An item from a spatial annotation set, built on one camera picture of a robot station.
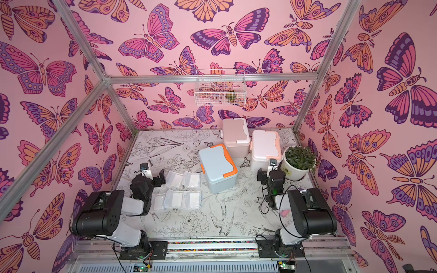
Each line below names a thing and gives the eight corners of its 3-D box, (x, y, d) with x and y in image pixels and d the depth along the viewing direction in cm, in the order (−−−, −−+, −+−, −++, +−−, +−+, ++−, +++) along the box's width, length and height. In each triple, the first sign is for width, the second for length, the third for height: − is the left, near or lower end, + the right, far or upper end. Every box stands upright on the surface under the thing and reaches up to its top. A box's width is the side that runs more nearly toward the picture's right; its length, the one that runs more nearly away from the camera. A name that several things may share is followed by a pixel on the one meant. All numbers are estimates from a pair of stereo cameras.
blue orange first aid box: (210, 200, 90) (208, 187, 78) (199, 165, 104) (195, 150, 93) (238, 190, 94) (240, 176, 82) (224, 158, 108) (223, 142, 96)
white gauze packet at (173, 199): (164, 208, 88) (162, 206, 86) (167, 191, 94) (166, 189, 92) (182, 208, 88) (181, 206, 86) (184, 191, 94) (183, 189, 92)
